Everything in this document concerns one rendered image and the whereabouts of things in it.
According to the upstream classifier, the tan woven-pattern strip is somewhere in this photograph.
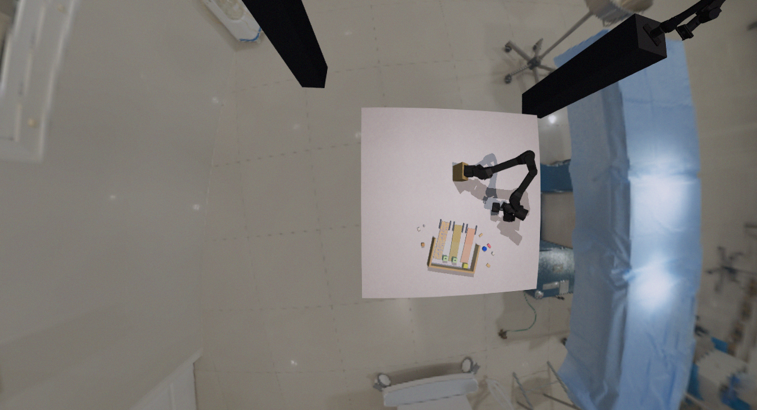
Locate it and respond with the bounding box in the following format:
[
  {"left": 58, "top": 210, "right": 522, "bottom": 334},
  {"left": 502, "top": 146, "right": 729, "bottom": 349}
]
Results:
[{"left": 452, "top": 225, "right": 462, "bottom": 242}]

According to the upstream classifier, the tan strip with blue speckles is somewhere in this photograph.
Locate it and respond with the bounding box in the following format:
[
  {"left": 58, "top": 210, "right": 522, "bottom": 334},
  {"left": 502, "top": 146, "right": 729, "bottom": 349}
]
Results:
[{"left": 438, "top": 221, "right": 449, "bottom": 240}]

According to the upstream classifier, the pink flat strip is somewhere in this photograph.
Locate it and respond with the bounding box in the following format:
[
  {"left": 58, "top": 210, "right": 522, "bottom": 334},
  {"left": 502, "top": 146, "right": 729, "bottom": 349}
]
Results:
[{"left": 465, "top": 228, "right": 475, "bottom": 244}]

